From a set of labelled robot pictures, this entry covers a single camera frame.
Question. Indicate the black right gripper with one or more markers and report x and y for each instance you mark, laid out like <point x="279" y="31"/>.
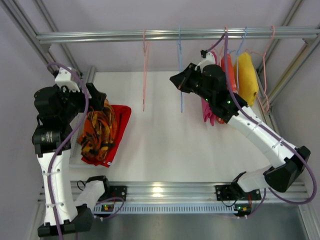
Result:
<point x="185" y="79"/>

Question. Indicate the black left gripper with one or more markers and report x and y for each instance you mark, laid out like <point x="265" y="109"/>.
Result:
<point x="92" y="93"/>

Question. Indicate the red trousers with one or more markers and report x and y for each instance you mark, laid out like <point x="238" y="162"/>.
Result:
<point x="123" y="114"/>

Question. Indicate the orange black patterned trousers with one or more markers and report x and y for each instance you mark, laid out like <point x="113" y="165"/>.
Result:
<point x="98" y="135"/>

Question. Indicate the blue hanger with patterned trousers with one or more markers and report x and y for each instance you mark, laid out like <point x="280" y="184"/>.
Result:
<point x="180" y="64"/>

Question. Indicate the pink hanger with red trousers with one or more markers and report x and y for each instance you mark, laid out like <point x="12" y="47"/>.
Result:
<point x="146" y="47"/>

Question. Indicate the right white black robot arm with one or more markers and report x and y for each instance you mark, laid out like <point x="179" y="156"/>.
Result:
<point x="286" y="160"/>

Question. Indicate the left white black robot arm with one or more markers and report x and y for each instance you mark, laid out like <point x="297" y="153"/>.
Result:
<point x="57" y="107"/>

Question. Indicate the magenta trousers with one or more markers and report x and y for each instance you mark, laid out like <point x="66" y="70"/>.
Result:
<point x="206" y="111"/>

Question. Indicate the orange white tie-dye trousers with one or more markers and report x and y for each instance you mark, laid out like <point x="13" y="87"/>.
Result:
<point x="231" y="75"/>

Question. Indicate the blue hanger with yellow trousers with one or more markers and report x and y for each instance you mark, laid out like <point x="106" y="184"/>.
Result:
<point x="237" y="54"/>

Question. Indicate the yellow trousers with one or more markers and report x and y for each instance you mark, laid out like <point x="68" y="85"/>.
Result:
<point x="245" y="75"/>

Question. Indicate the empty pink hanger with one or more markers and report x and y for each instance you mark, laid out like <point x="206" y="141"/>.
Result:
<point x="263" y="55"/>

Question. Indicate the white plastic perforated basket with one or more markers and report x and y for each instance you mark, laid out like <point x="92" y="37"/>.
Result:
<point x="75" y="161"/>

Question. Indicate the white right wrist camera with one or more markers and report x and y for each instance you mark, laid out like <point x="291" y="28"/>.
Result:
<point x="208" y="58"/>

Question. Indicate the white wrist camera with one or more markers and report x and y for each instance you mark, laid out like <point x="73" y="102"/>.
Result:
<point x="66" y="80"/>
<point x="208" y="58"/>

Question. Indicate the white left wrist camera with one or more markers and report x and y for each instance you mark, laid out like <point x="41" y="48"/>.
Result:
<point x="66" y="80"/>

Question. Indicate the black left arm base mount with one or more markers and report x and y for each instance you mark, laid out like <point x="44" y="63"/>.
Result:
<point x="119" y="191"/>

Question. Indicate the grey slotted cable duct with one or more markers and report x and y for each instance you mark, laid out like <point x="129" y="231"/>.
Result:
<point x="174" y="208"/>

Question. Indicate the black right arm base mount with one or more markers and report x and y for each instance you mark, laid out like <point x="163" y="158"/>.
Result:
<point x="227" y="192"/>

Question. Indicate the aluminium frame post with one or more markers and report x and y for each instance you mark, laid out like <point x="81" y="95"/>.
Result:
<point x="23" y="57"/>

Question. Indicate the aluminium hanging rail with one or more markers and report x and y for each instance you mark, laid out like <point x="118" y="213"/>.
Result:
<point x="280" y="32"/>

